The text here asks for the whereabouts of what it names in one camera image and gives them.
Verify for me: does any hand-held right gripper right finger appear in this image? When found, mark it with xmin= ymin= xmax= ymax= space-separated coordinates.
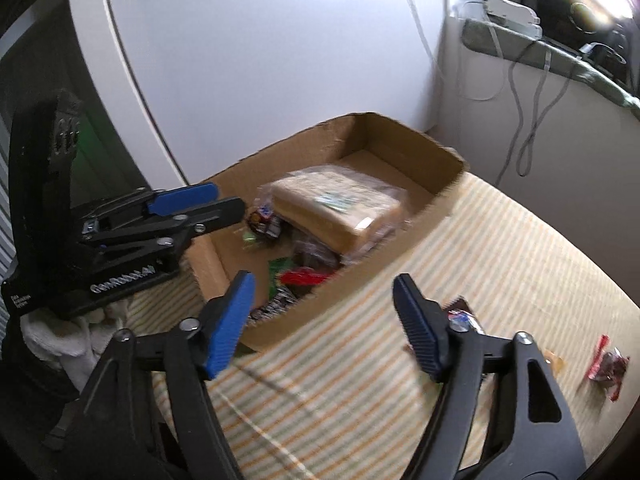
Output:
xmin=391 ymin=272 xmax=587 ymax=480

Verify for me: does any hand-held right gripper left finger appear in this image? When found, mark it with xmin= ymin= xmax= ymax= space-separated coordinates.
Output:
xmin=42 ymin=270 xmax=257 ymax=480

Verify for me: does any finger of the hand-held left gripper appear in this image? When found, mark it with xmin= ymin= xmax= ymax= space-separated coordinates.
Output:
xmin=82 ymin=197 xmax=246 ymax=262
xmin=80 ymin=182 xmax=220 ymax=233

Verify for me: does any dark colourful snack packet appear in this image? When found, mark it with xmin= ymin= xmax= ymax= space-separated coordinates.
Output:
xmin=245 ymin=205 xmax=286 ymax=241

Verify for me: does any small green candy packet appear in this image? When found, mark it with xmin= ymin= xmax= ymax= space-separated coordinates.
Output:
xmin=267 ymin=257 xmax=296 ymax=301

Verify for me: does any bright red candy packet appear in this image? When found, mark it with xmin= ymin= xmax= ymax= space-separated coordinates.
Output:
xmin=280 ymin=267 xmax=326 ymax=289

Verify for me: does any bread loaf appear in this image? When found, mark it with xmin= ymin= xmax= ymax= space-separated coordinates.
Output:
xmin=270 ymin=165 xmax=408 ymax=257

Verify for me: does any brown cardboard box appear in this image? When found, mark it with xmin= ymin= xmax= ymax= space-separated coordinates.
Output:
xmin=182 ymin=111 xmax=468 ymax=356

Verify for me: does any red snack packet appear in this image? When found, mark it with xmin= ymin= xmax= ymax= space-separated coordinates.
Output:
xmin=586 ymin=334 xmax=632 ymax=403

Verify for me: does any person's left hand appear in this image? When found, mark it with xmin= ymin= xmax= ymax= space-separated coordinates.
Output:
xmin=20 ymin=302 xmax=132 ymax=392

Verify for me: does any striped blanket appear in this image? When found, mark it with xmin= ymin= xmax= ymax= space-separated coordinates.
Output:
xmin=125 ymin=170 xmax=640 ymax=480

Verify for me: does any white wardrobe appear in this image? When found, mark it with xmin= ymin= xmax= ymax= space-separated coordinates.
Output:
xmin=65 ymin=0 xmax=451 ymax=187

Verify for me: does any white power box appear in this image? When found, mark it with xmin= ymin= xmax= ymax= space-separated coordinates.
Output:
xmin=484 ymin=0 xmax=543 ymax=38

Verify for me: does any window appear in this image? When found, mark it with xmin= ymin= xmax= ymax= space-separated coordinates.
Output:
xmin=500 ymin=0 xmax=640 ymax=86

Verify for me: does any black cable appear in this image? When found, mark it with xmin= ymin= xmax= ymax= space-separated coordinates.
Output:
xmin=495 ymin=40 xmax=557 ymax=188

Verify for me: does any white cable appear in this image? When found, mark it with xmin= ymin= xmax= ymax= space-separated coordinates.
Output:
xmin=395 ymin=0 xmax=507 ymax=102

